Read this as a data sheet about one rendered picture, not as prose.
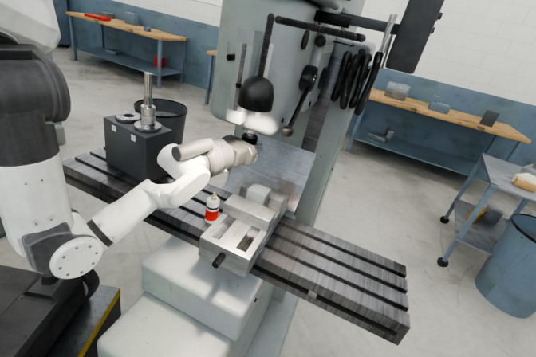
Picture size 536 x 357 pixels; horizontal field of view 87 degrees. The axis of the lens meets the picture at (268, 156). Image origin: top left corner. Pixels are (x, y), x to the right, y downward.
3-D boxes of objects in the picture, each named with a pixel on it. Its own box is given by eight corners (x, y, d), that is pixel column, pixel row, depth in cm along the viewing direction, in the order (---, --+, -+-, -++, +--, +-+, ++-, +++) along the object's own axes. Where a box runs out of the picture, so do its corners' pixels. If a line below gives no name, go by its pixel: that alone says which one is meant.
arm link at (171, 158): (218, 182, 73) (183, 198, 64) (192, 160, 77) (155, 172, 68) (228, 146, 67) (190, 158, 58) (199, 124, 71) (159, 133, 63)
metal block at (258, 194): (261, 212, 88) (265, 197, 85) (244, 205, 89) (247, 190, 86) (267, 204, 92) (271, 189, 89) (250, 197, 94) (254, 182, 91)
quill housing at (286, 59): (275, 142, 70) (309, -3, 56) (203, 117, 75) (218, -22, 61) (297, 123, 86) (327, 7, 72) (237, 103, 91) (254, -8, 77)
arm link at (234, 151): (261, 143, 76) (230, 154, 67) (254, 172, 81) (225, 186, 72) (227, 125, 82) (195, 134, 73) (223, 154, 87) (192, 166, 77)
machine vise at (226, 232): (245, 279, 75) (252, 249, 70) (197, 255, 78) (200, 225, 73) (285, 209, 105) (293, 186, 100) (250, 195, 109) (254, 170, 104)
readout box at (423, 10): (417, 76, 79) (454, -10, 69) (384, 68, 81) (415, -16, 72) (412, 69, 96) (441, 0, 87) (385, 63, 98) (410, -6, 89)
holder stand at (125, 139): (145, 185, 101) (145, 135, 93) (105, 162, 109) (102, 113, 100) (171, 173, 111) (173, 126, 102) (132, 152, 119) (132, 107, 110)
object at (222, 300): (237, 345, 79) (244, 318, 73) (138, 288, 88) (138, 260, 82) (290, 237, 122) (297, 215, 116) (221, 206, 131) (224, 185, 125)
